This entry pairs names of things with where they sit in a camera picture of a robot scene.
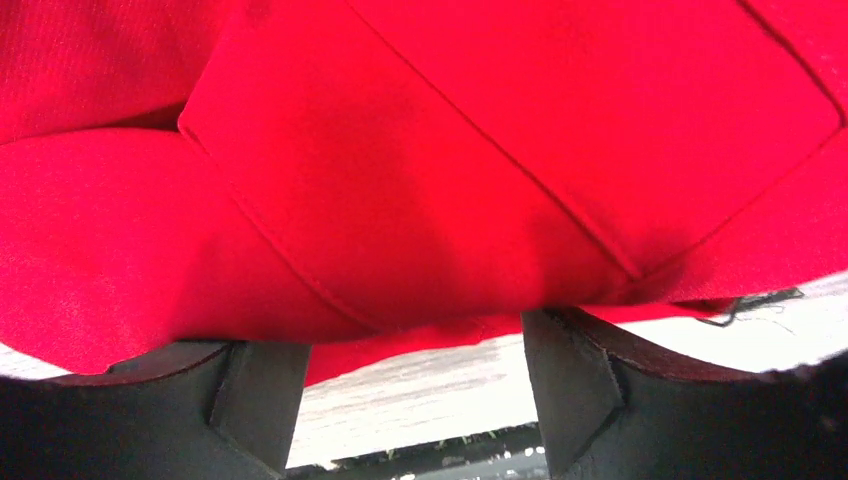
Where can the red skirt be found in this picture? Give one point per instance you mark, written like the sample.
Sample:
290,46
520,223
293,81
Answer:
401,171

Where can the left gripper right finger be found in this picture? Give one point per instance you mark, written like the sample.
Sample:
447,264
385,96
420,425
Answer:
613,405

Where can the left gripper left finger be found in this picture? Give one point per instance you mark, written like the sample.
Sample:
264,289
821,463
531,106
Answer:
191,410

